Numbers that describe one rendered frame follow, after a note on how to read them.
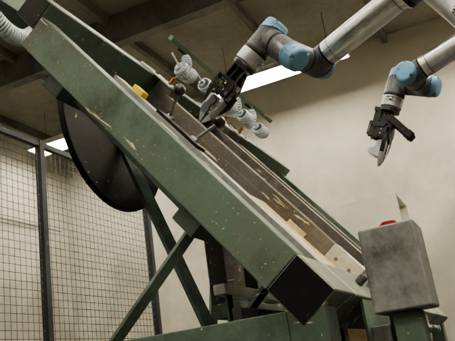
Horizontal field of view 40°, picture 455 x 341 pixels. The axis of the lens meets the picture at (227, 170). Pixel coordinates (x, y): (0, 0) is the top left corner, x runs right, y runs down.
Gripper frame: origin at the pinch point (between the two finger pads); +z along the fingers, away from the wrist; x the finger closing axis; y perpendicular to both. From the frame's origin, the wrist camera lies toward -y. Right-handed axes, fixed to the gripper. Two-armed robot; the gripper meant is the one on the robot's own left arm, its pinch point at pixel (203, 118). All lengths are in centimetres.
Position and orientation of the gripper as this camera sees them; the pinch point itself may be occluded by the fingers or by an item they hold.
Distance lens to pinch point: 187.8
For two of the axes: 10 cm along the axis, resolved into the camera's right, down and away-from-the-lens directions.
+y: -1.7, -0.1, -9.9
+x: 7.6, 6.4, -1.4
